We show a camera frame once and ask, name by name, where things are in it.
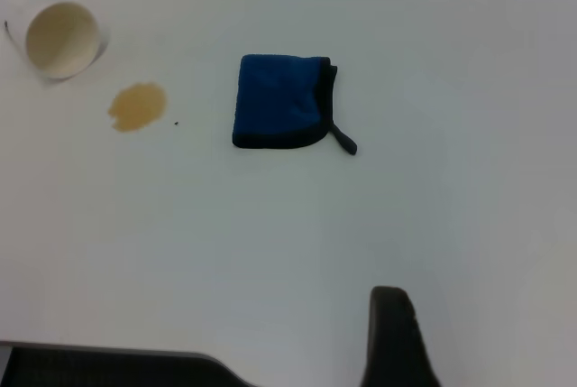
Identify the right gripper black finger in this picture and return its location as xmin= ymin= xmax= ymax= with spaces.
xmin=360 ymin=286 xmax=443 ymax=387

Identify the blue cloth with black trim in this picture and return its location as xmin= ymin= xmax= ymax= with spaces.
xmin=231 ymin=53 xmax=359 ymax=156

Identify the white paper cup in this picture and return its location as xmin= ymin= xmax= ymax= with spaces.
xmin=3 ymin=0 xmax=112 ymax=87

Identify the brown liquid spill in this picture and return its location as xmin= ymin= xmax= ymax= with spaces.
xmin=106 ymin=81 xmax=169 ymax=134

